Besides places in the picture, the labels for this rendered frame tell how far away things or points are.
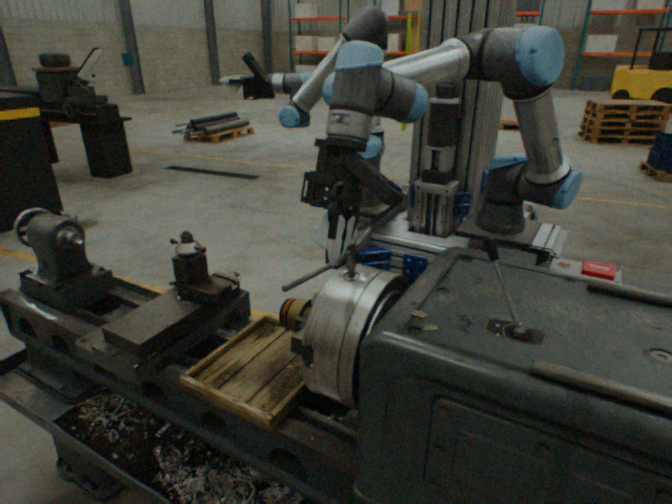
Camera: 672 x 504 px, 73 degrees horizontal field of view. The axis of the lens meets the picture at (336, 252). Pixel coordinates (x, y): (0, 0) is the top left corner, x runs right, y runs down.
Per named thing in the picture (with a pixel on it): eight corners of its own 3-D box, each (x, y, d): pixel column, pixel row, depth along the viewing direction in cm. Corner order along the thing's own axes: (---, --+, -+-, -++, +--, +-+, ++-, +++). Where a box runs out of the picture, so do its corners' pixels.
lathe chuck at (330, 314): (398, 348, 123) (400, 247, 107) (341, 436, 99) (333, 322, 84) (368, 339, 127) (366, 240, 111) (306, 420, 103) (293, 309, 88)
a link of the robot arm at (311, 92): (392, 22, 138) (292, 138, 158) (394, 23, 148) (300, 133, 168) (365, -7, 136) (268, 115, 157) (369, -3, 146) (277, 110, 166)
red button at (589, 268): (613, 273, 96) (615, 264, 95) (612, 285, 91) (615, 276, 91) (581, 267, 99) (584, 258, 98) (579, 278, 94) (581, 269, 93)
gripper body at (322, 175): (321, 207, 83) (331, 142, 82) (362, 215, 80) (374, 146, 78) (298, 205, 77) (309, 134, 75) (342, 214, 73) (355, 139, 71)
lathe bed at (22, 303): (428, 436, 128) (434, 385, 120) (377, 538, 102) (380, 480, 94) (91, 297, 199) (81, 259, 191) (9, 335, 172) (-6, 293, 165)
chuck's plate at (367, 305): (410, 352, 121) (414, 250, 105) (355, 442, 98) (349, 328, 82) (398, 348, 123) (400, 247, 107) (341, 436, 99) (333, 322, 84)
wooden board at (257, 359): (346, 351, 134) (346, 339, 132) (271, 433, 105) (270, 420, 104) (265, 322, 147) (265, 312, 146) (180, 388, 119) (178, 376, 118)
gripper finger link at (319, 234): (310, 259, 81) (318, 208, 79) (338, 267, 78) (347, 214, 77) (300, 260, 78) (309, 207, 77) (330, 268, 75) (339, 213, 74)
